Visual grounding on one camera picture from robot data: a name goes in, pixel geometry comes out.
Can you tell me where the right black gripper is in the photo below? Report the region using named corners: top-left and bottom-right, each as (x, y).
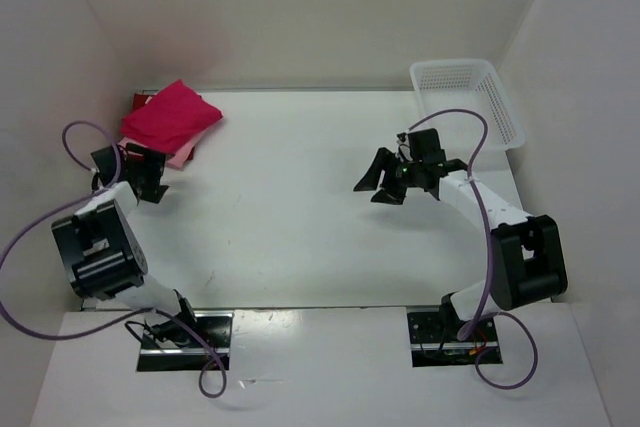
top-left (354, 146), bottom-right (424, 205)

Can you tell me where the light pink t shirt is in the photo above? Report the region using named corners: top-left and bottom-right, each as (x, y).
top-left (117, 134), bottom-right (209, 170)

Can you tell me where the magenta t shirt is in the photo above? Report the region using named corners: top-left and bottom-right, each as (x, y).
top-left (120, 80), bottom-right (223, 154)

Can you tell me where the dark red t shirt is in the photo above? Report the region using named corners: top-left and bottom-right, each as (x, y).
top-left (132, 93), bottom-right (153, 111)

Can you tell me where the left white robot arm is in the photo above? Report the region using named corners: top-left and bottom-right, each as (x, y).
top-left (51, 143), bottom-right (200, 347)

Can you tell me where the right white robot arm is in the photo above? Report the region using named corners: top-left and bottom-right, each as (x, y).
top-left (353, 148), bottom-right (568, 340)

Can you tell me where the white plastic basket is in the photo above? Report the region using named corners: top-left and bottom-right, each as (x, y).
top-left (409, 58), bottom-right (526, 152)

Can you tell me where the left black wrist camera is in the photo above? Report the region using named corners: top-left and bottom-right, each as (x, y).
top-left (91, 147), bottom-right (124, 186)

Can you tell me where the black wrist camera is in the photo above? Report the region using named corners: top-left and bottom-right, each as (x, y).
top-left (91, 147), bottom-right (124, 186)
top-left (407, 128), bottom-right (446, 164)

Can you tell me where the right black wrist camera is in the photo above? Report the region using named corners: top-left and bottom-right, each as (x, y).
top-left (407, 128), bottom-right (446, 164)

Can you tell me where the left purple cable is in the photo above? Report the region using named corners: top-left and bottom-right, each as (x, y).
top-left (0, 120), bottom-right (229, 399)

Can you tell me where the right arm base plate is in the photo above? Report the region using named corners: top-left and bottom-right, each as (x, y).
top-left (406, 307), bottom-right (502, 368)

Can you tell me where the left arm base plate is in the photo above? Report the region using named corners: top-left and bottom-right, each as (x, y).
top-left (129, 311), bottom-right (233, 373)

